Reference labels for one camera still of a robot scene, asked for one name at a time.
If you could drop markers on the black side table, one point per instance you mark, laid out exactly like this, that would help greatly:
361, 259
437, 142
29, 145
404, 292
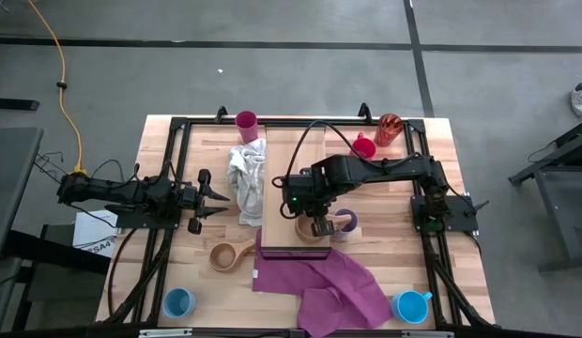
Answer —
554, 206

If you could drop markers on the white printed paper box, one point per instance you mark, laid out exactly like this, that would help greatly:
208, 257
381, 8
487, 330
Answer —
94, 230

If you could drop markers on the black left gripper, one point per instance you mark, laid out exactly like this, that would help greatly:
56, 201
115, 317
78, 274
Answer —
195, 225

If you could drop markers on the light blue plastic tumbler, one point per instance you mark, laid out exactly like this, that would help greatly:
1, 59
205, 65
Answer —
179, 303

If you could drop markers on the black flat bar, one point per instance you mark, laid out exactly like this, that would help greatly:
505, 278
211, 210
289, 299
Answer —
14, 104

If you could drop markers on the silver metal bracket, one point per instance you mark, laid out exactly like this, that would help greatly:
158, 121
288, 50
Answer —
164, 333
427, 334

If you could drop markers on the black equipment stand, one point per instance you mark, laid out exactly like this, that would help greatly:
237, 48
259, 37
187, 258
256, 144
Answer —
61, 249

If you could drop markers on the black metal table frame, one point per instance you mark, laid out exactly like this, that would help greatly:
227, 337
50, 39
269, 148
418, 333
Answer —
211, 123

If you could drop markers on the pink plastic tumbler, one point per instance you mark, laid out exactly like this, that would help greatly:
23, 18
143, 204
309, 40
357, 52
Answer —
246, 126

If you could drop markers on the lilac plastic tumbler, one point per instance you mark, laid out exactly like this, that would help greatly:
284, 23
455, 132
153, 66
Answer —
348, 225

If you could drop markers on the yellow power plug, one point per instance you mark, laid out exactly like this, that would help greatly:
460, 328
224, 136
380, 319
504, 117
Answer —
80, 171

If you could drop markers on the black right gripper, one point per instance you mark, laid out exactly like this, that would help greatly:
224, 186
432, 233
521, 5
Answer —
314, 197

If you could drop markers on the white cloth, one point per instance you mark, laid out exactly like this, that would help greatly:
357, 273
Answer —
246, 178

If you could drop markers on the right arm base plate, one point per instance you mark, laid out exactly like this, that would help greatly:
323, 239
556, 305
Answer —
460, 220

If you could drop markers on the orange transparent glass tumbler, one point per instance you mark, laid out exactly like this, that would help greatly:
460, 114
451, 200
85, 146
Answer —
388, 129

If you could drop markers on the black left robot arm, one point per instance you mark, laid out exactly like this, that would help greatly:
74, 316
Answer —
108, 190

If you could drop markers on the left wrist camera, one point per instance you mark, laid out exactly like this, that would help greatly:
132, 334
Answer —
188, 197

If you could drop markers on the grey table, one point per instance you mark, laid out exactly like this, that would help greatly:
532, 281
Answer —
9, 178

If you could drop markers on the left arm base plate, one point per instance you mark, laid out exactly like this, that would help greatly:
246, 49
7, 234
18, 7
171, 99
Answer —
141, 223

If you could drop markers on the red mug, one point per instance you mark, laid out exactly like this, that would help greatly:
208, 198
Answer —
363, 148

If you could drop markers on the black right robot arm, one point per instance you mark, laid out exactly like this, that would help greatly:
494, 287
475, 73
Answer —
389, 169

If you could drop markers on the magenta cloth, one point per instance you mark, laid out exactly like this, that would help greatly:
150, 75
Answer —
328, 291

